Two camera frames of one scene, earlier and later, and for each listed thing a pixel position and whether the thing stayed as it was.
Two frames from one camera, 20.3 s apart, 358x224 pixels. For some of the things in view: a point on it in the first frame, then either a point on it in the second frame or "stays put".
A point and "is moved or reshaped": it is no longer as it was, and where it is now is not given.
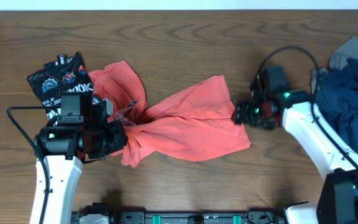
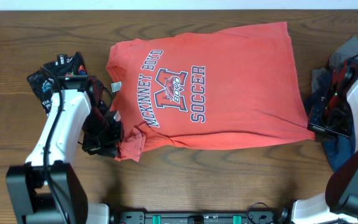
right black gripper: x=242 y=111 → x=316 y=124
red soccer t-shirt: x=191 y=123 is moved or reshaped
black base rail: x=245 y=216 stays put
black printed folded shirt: x=68 y=74 stays put
